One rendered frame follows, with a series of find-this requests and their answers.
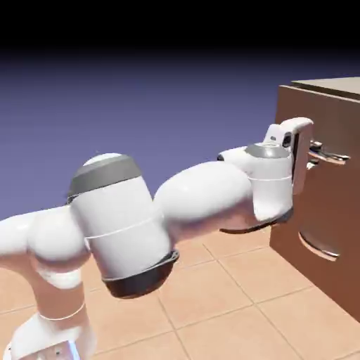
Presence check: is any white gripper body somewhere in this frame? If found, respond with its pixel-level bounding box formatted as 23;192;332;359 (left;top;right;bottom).
281;117;315;195

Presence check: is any brown wooden drawer front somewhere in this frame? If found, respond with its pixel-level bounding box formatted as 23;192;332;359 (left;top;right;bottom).
273;85;360;214
269;165;360;323

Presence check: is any curved metal drawer handle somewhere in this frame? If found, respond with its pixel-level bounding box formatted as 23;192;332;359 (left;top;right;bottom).
297;224;342;263
308;149;352;165

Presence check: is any brown wooden cabinet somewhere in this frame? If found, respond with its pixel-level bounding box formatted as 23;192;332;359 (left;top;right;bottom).
269;76;360;323

